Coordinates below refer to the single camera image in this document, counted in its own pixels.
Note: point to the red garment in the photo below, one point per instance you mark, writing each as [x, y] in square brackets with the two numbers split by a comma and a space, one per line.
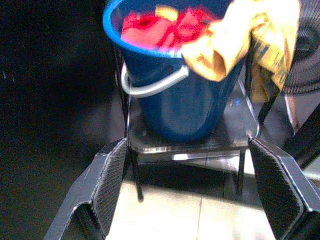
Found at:
[165, 30]

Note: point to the yellow garment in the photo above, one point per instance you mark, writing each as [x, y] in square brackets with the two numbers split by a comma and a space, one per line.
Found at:
[240, 37]

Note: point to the black metal chair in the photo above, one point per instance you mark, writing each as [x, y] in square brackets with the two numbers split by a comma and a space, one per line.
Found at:
[190, 150]

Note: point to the black standing fan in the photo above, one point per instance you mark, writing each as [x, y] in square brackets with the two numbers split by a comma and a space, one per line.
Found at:
[306, 50]

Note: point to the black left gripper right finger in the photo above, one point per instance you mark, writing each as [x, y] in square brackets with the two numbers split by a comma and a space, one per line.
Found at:
[280, 185]

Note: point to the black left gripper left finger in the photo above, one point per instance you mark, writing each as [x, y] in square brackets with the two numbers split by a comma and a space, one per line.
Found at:
[100, 185]

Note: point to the blue plastic bucket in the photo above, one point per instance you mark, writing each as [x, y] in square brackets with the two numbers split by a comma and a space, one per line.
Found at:
[182, 110]

